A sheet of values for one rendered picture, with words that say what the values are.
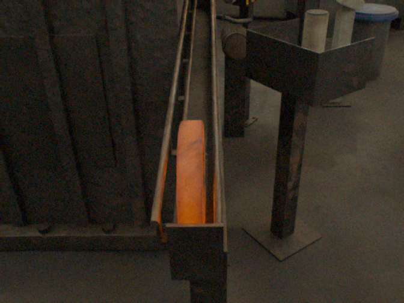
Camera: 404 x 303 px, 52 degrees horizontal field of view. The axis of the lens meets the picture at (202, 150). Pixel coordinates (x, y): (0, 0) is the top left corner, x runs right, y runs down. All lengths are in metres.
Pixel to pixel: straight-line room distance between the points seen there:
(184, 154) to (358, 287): 0.99
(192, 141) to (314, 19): 1.81
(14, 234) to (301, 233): 0.99
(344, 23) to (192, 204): 1.96
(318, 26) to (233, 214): 1.14
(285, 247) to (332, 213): 0.28
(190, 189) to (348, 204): 1.26
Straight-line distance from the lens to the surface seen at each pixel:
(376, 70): 2.95
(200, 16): 1.62
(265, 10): 4.32
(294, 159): 1.33
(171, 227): 0.54
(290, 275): 1.41
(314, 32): 2.32
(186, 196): 0.53
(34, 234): 1.55
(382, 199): 1.81
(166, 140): 0.69
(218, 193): 0.65
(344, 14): 2.39
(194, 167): 0.53
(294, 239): 1.52
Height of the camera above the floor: 1.03
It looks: 31 degrees down
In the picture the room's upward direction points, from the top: 1 degrees counter-clockwise
